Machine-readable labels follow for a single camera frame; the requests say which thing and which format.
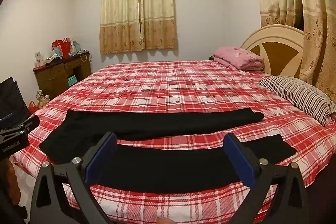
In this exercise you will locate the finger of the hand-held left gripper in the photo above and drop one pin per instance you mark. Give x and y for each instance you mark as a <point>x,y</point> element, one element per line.
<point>30,124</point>

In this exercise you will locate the beige window curtain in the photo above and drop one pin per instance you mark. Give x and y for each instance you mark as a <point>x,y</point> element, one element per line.
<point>136,16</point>

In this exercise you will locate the white card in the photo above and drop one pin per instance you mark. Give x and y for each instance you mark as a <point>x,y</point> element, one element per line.
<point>39,59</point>

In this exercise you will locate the black pants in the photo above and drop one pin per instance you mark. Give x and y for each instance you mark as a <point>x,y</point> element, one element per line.
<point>157,170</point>

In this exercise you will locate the cream and brown headboard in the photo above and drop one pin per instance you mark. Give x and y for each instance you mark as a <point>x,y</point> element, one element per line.
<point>278,56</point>

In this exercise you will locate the bed with red plaid sheet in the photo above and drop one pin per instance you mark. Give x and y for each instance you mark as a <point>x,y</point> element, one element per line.
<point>170,87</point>

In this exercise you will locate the pink pillow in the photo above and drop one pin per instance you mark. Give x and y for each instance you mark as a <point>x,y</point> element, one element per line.
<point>236,57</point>

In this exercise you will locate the striped pillow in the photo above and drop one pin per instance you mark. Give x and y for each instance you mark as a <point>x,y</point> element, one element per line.
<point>296,95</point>

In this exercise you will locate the white and teal paper bag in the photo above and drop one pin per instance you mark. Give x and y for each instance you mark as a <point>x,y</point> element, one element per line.
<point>74,47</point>

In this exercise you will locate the black fabric chair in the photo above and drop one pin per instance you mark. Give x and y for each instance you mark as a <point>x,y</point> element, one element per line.
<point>10,100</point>

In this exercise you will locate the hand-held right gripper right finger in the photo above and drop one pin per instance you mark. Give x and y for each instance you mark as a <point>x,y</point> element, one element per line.
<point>240,161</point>

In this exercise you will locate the person's right hand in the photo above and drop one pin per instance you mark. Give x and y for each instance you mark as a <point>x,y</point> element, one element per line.
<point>164,220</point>

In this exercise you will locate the red plastic bag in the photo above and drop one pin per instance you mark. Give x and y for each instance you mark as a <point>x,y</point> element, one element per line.
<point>32,108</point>

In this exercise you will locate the brown wooden dresser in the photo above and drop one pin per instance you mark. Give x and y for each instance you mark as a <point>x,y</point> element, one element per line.
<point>52,77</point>

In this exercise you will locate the red gift bag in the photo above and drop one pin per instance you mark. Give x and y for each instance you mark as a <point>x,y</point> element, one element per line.
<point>61,48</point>

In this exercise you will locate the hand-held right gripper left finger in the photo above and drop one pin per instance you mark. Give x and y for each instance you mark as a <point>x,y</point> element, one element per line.
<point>101,158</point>

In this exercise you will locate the teal box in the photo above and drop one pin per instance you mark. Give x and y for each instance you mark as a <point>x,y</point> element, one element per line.
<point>72,81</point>

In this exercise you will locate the patterned shopping bag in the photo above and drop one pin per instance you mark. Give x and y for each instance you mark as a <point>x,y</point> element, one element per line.
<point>42,101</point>

